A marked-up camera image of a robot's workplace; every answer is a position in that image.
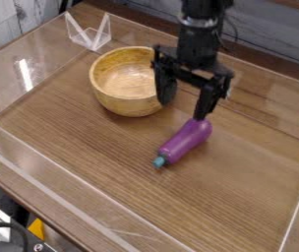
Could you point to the clear acrylic corner bracket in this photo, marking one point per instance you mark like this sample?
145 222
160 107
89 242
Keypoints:
90 38

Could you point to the clear acrylic barrier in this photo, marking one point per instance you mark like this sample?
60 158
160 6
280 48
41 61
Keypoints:
94 221
263 95

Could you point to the clear acrylic front barrier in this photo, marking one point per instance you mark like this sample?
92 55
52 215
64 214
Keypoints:
94 221

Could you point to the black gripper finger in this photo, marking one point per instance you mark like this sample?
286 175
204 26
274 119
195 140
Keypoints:
165 83
211 92

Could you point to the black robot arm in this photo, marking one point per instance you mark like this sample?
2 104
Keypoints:
203 9

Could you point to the clear acrylic back barrier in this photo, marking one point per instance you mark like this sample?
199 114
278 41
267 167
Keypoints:
263 95

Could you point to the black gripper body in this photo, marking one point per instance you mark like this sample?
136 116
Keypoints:
193 58

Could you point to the yellow black device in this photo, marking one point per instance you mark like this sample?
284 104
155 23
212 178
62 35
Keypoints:
28 238

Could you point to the brown wooden bowl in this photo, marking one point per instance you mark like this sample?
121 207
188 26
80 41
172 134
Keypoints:
122 81

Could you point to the purple toy eggplant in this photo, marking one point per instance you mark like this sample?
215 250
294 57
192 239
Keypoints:
192 134

